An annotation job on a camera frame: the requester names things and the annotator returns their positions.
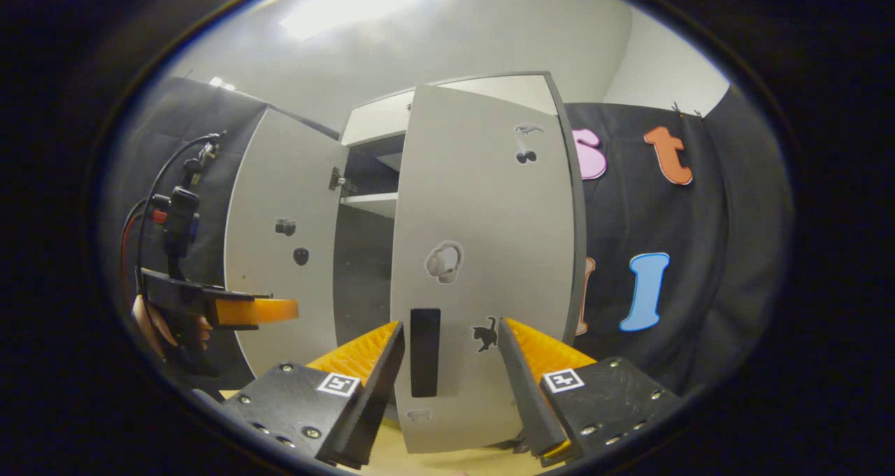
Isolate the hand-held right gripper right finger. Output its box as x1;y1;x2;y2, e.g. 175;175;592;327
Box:
497;316;683;467

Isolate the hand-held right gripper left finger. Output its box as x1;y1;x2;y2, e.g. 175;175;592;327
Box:
220;320;407;467

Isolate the white cabinet door camera sticker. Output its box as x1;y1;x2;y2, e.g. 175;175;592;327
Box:
223;108;351;380

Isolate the white shoe cabinet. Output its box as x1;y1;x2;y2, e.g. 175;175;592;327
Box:
223;71;589;456

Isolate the white cabinet door cat sticker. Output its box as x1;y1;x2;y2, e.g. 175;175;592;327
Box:
389;85;582;455

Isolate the metal door hinge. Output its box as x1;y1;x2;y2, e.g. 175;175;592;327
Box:
328;166;358;196

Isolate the white cabinet shelf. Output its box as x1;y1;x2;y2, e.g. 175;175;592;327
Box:
340;191;400;219

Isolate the black backdrop cloth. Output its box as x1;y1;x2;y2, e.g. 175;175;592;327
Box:
562;83;796;394

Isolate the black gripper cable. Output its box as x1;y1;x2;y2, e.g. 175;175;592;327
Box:
136;132;226;289

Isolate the red gripper cable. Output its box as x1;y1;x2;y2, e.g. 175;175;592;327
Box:
120;209;169;303

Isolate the black door handle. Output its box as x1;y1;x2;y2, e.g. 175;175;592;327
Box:
409;308;443;399

